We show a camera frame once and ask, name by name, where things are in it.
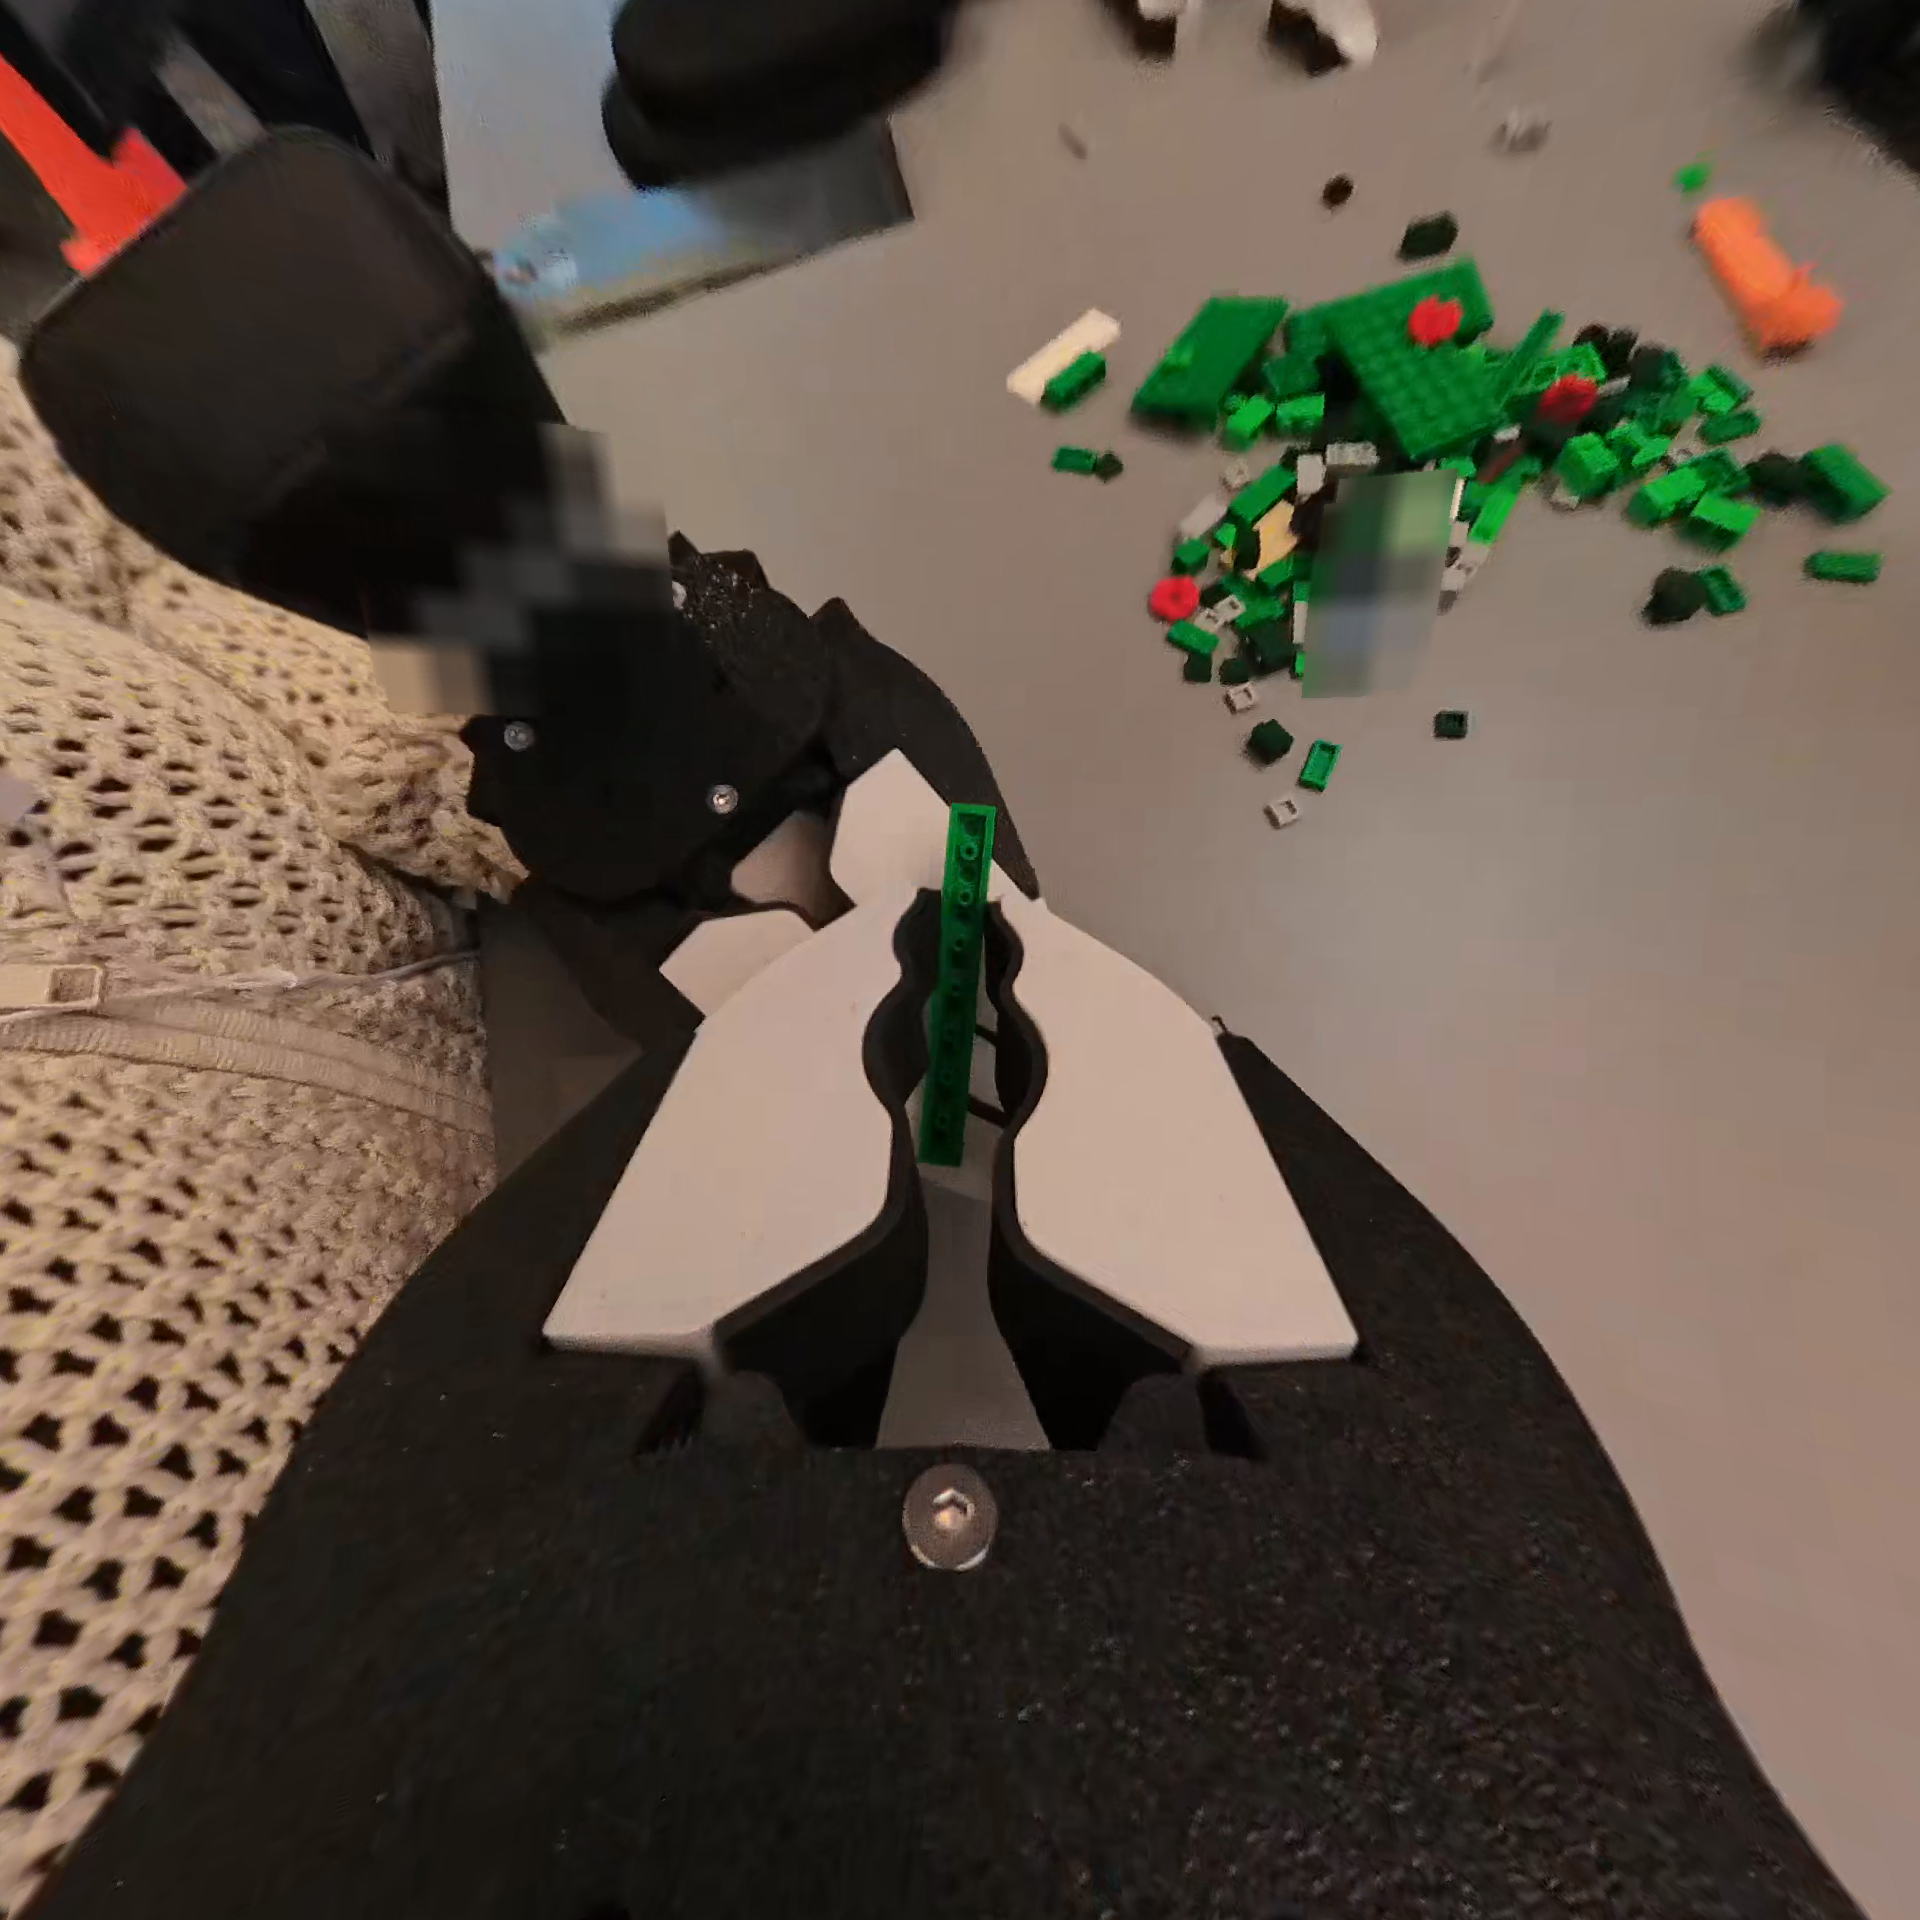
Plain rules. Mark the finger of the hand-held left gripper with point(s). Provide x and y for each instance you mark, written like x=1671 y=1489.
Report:
x=897 y=826
x=743 y=960

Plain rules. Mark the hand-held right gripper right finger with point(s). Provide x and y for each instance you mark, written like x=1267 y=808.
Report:
x=1170 y=1185

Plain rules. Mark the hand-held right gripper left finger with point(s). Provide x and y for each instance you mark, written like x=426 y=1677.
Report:
x=751 y=1185

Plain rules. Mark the narrow green lego plate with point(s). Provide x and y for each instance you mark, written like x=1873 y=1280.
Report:
x=960 y=989

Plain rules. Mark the pile of loose lego pieces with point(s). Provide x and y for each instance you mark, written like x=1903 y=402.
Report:
x=1394 y=359

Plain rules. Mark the small grey lego piece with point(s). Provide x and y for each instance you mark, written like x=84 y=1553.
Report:
x=1522 y=129

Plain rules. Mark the person in cream knit sweater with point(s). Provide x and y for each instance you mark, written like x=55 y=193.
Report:
x=181 y=1201

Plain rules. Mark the black oblong case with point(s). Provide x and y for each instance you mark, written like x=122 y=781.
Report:
x=763 y=90

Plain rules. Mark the red plastic object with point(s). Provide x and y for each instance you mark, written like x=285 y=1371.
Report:
x=90 y=181

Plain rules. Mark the white and black fin piece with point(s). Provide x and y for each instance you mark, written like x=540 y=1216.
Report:
x=1328 y=29
x=1167 y=13

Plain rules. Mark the orange brick separator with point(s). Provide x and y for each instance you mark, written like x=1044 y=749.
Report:
x=1763 y=276

